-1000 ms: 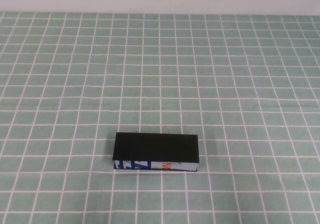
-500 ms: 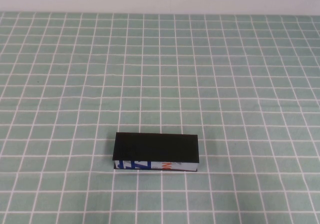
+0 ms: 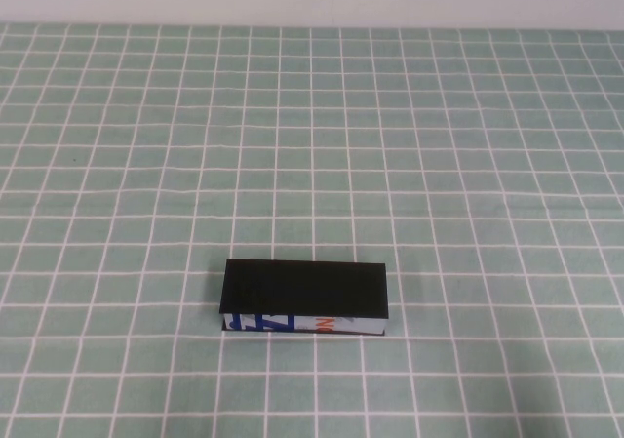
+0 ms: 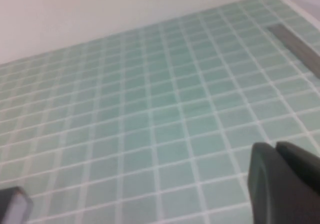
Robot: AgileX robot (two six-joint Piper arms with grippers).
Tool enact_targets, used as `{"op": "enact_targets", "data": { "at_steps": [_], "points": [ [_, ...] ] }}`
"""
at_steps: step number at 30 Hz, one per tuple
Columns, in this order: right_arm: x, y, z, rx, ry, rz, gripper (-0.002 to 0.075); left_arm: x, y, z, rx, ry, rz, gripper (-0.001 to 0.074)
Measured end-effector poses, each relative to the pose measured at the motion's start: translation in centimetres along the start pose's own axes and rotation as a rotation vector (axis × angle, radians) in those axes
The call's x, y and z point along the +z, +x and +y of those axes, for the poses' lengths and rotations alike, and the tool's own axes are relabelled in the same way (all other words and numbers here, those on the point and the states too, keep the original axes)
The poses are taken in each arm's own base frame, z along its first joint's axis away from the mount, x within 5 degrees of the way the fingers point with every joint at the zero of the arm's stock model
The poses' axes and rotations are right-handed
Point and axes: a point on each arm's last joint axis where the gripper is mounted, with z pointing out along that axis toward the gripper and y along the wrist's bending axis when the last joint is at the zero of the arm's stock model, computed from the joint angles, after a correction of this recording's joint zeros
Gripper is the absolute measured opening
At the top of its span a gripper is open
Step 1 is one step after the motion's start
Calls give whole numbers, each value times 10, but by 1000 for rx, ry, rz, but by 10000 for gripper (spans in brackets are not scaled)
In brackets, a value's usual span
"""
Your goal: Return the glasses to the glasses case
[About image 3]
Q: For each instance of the green white checked tablecloth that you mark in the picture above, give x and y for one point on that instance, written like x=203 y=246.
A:
x=146 y=165

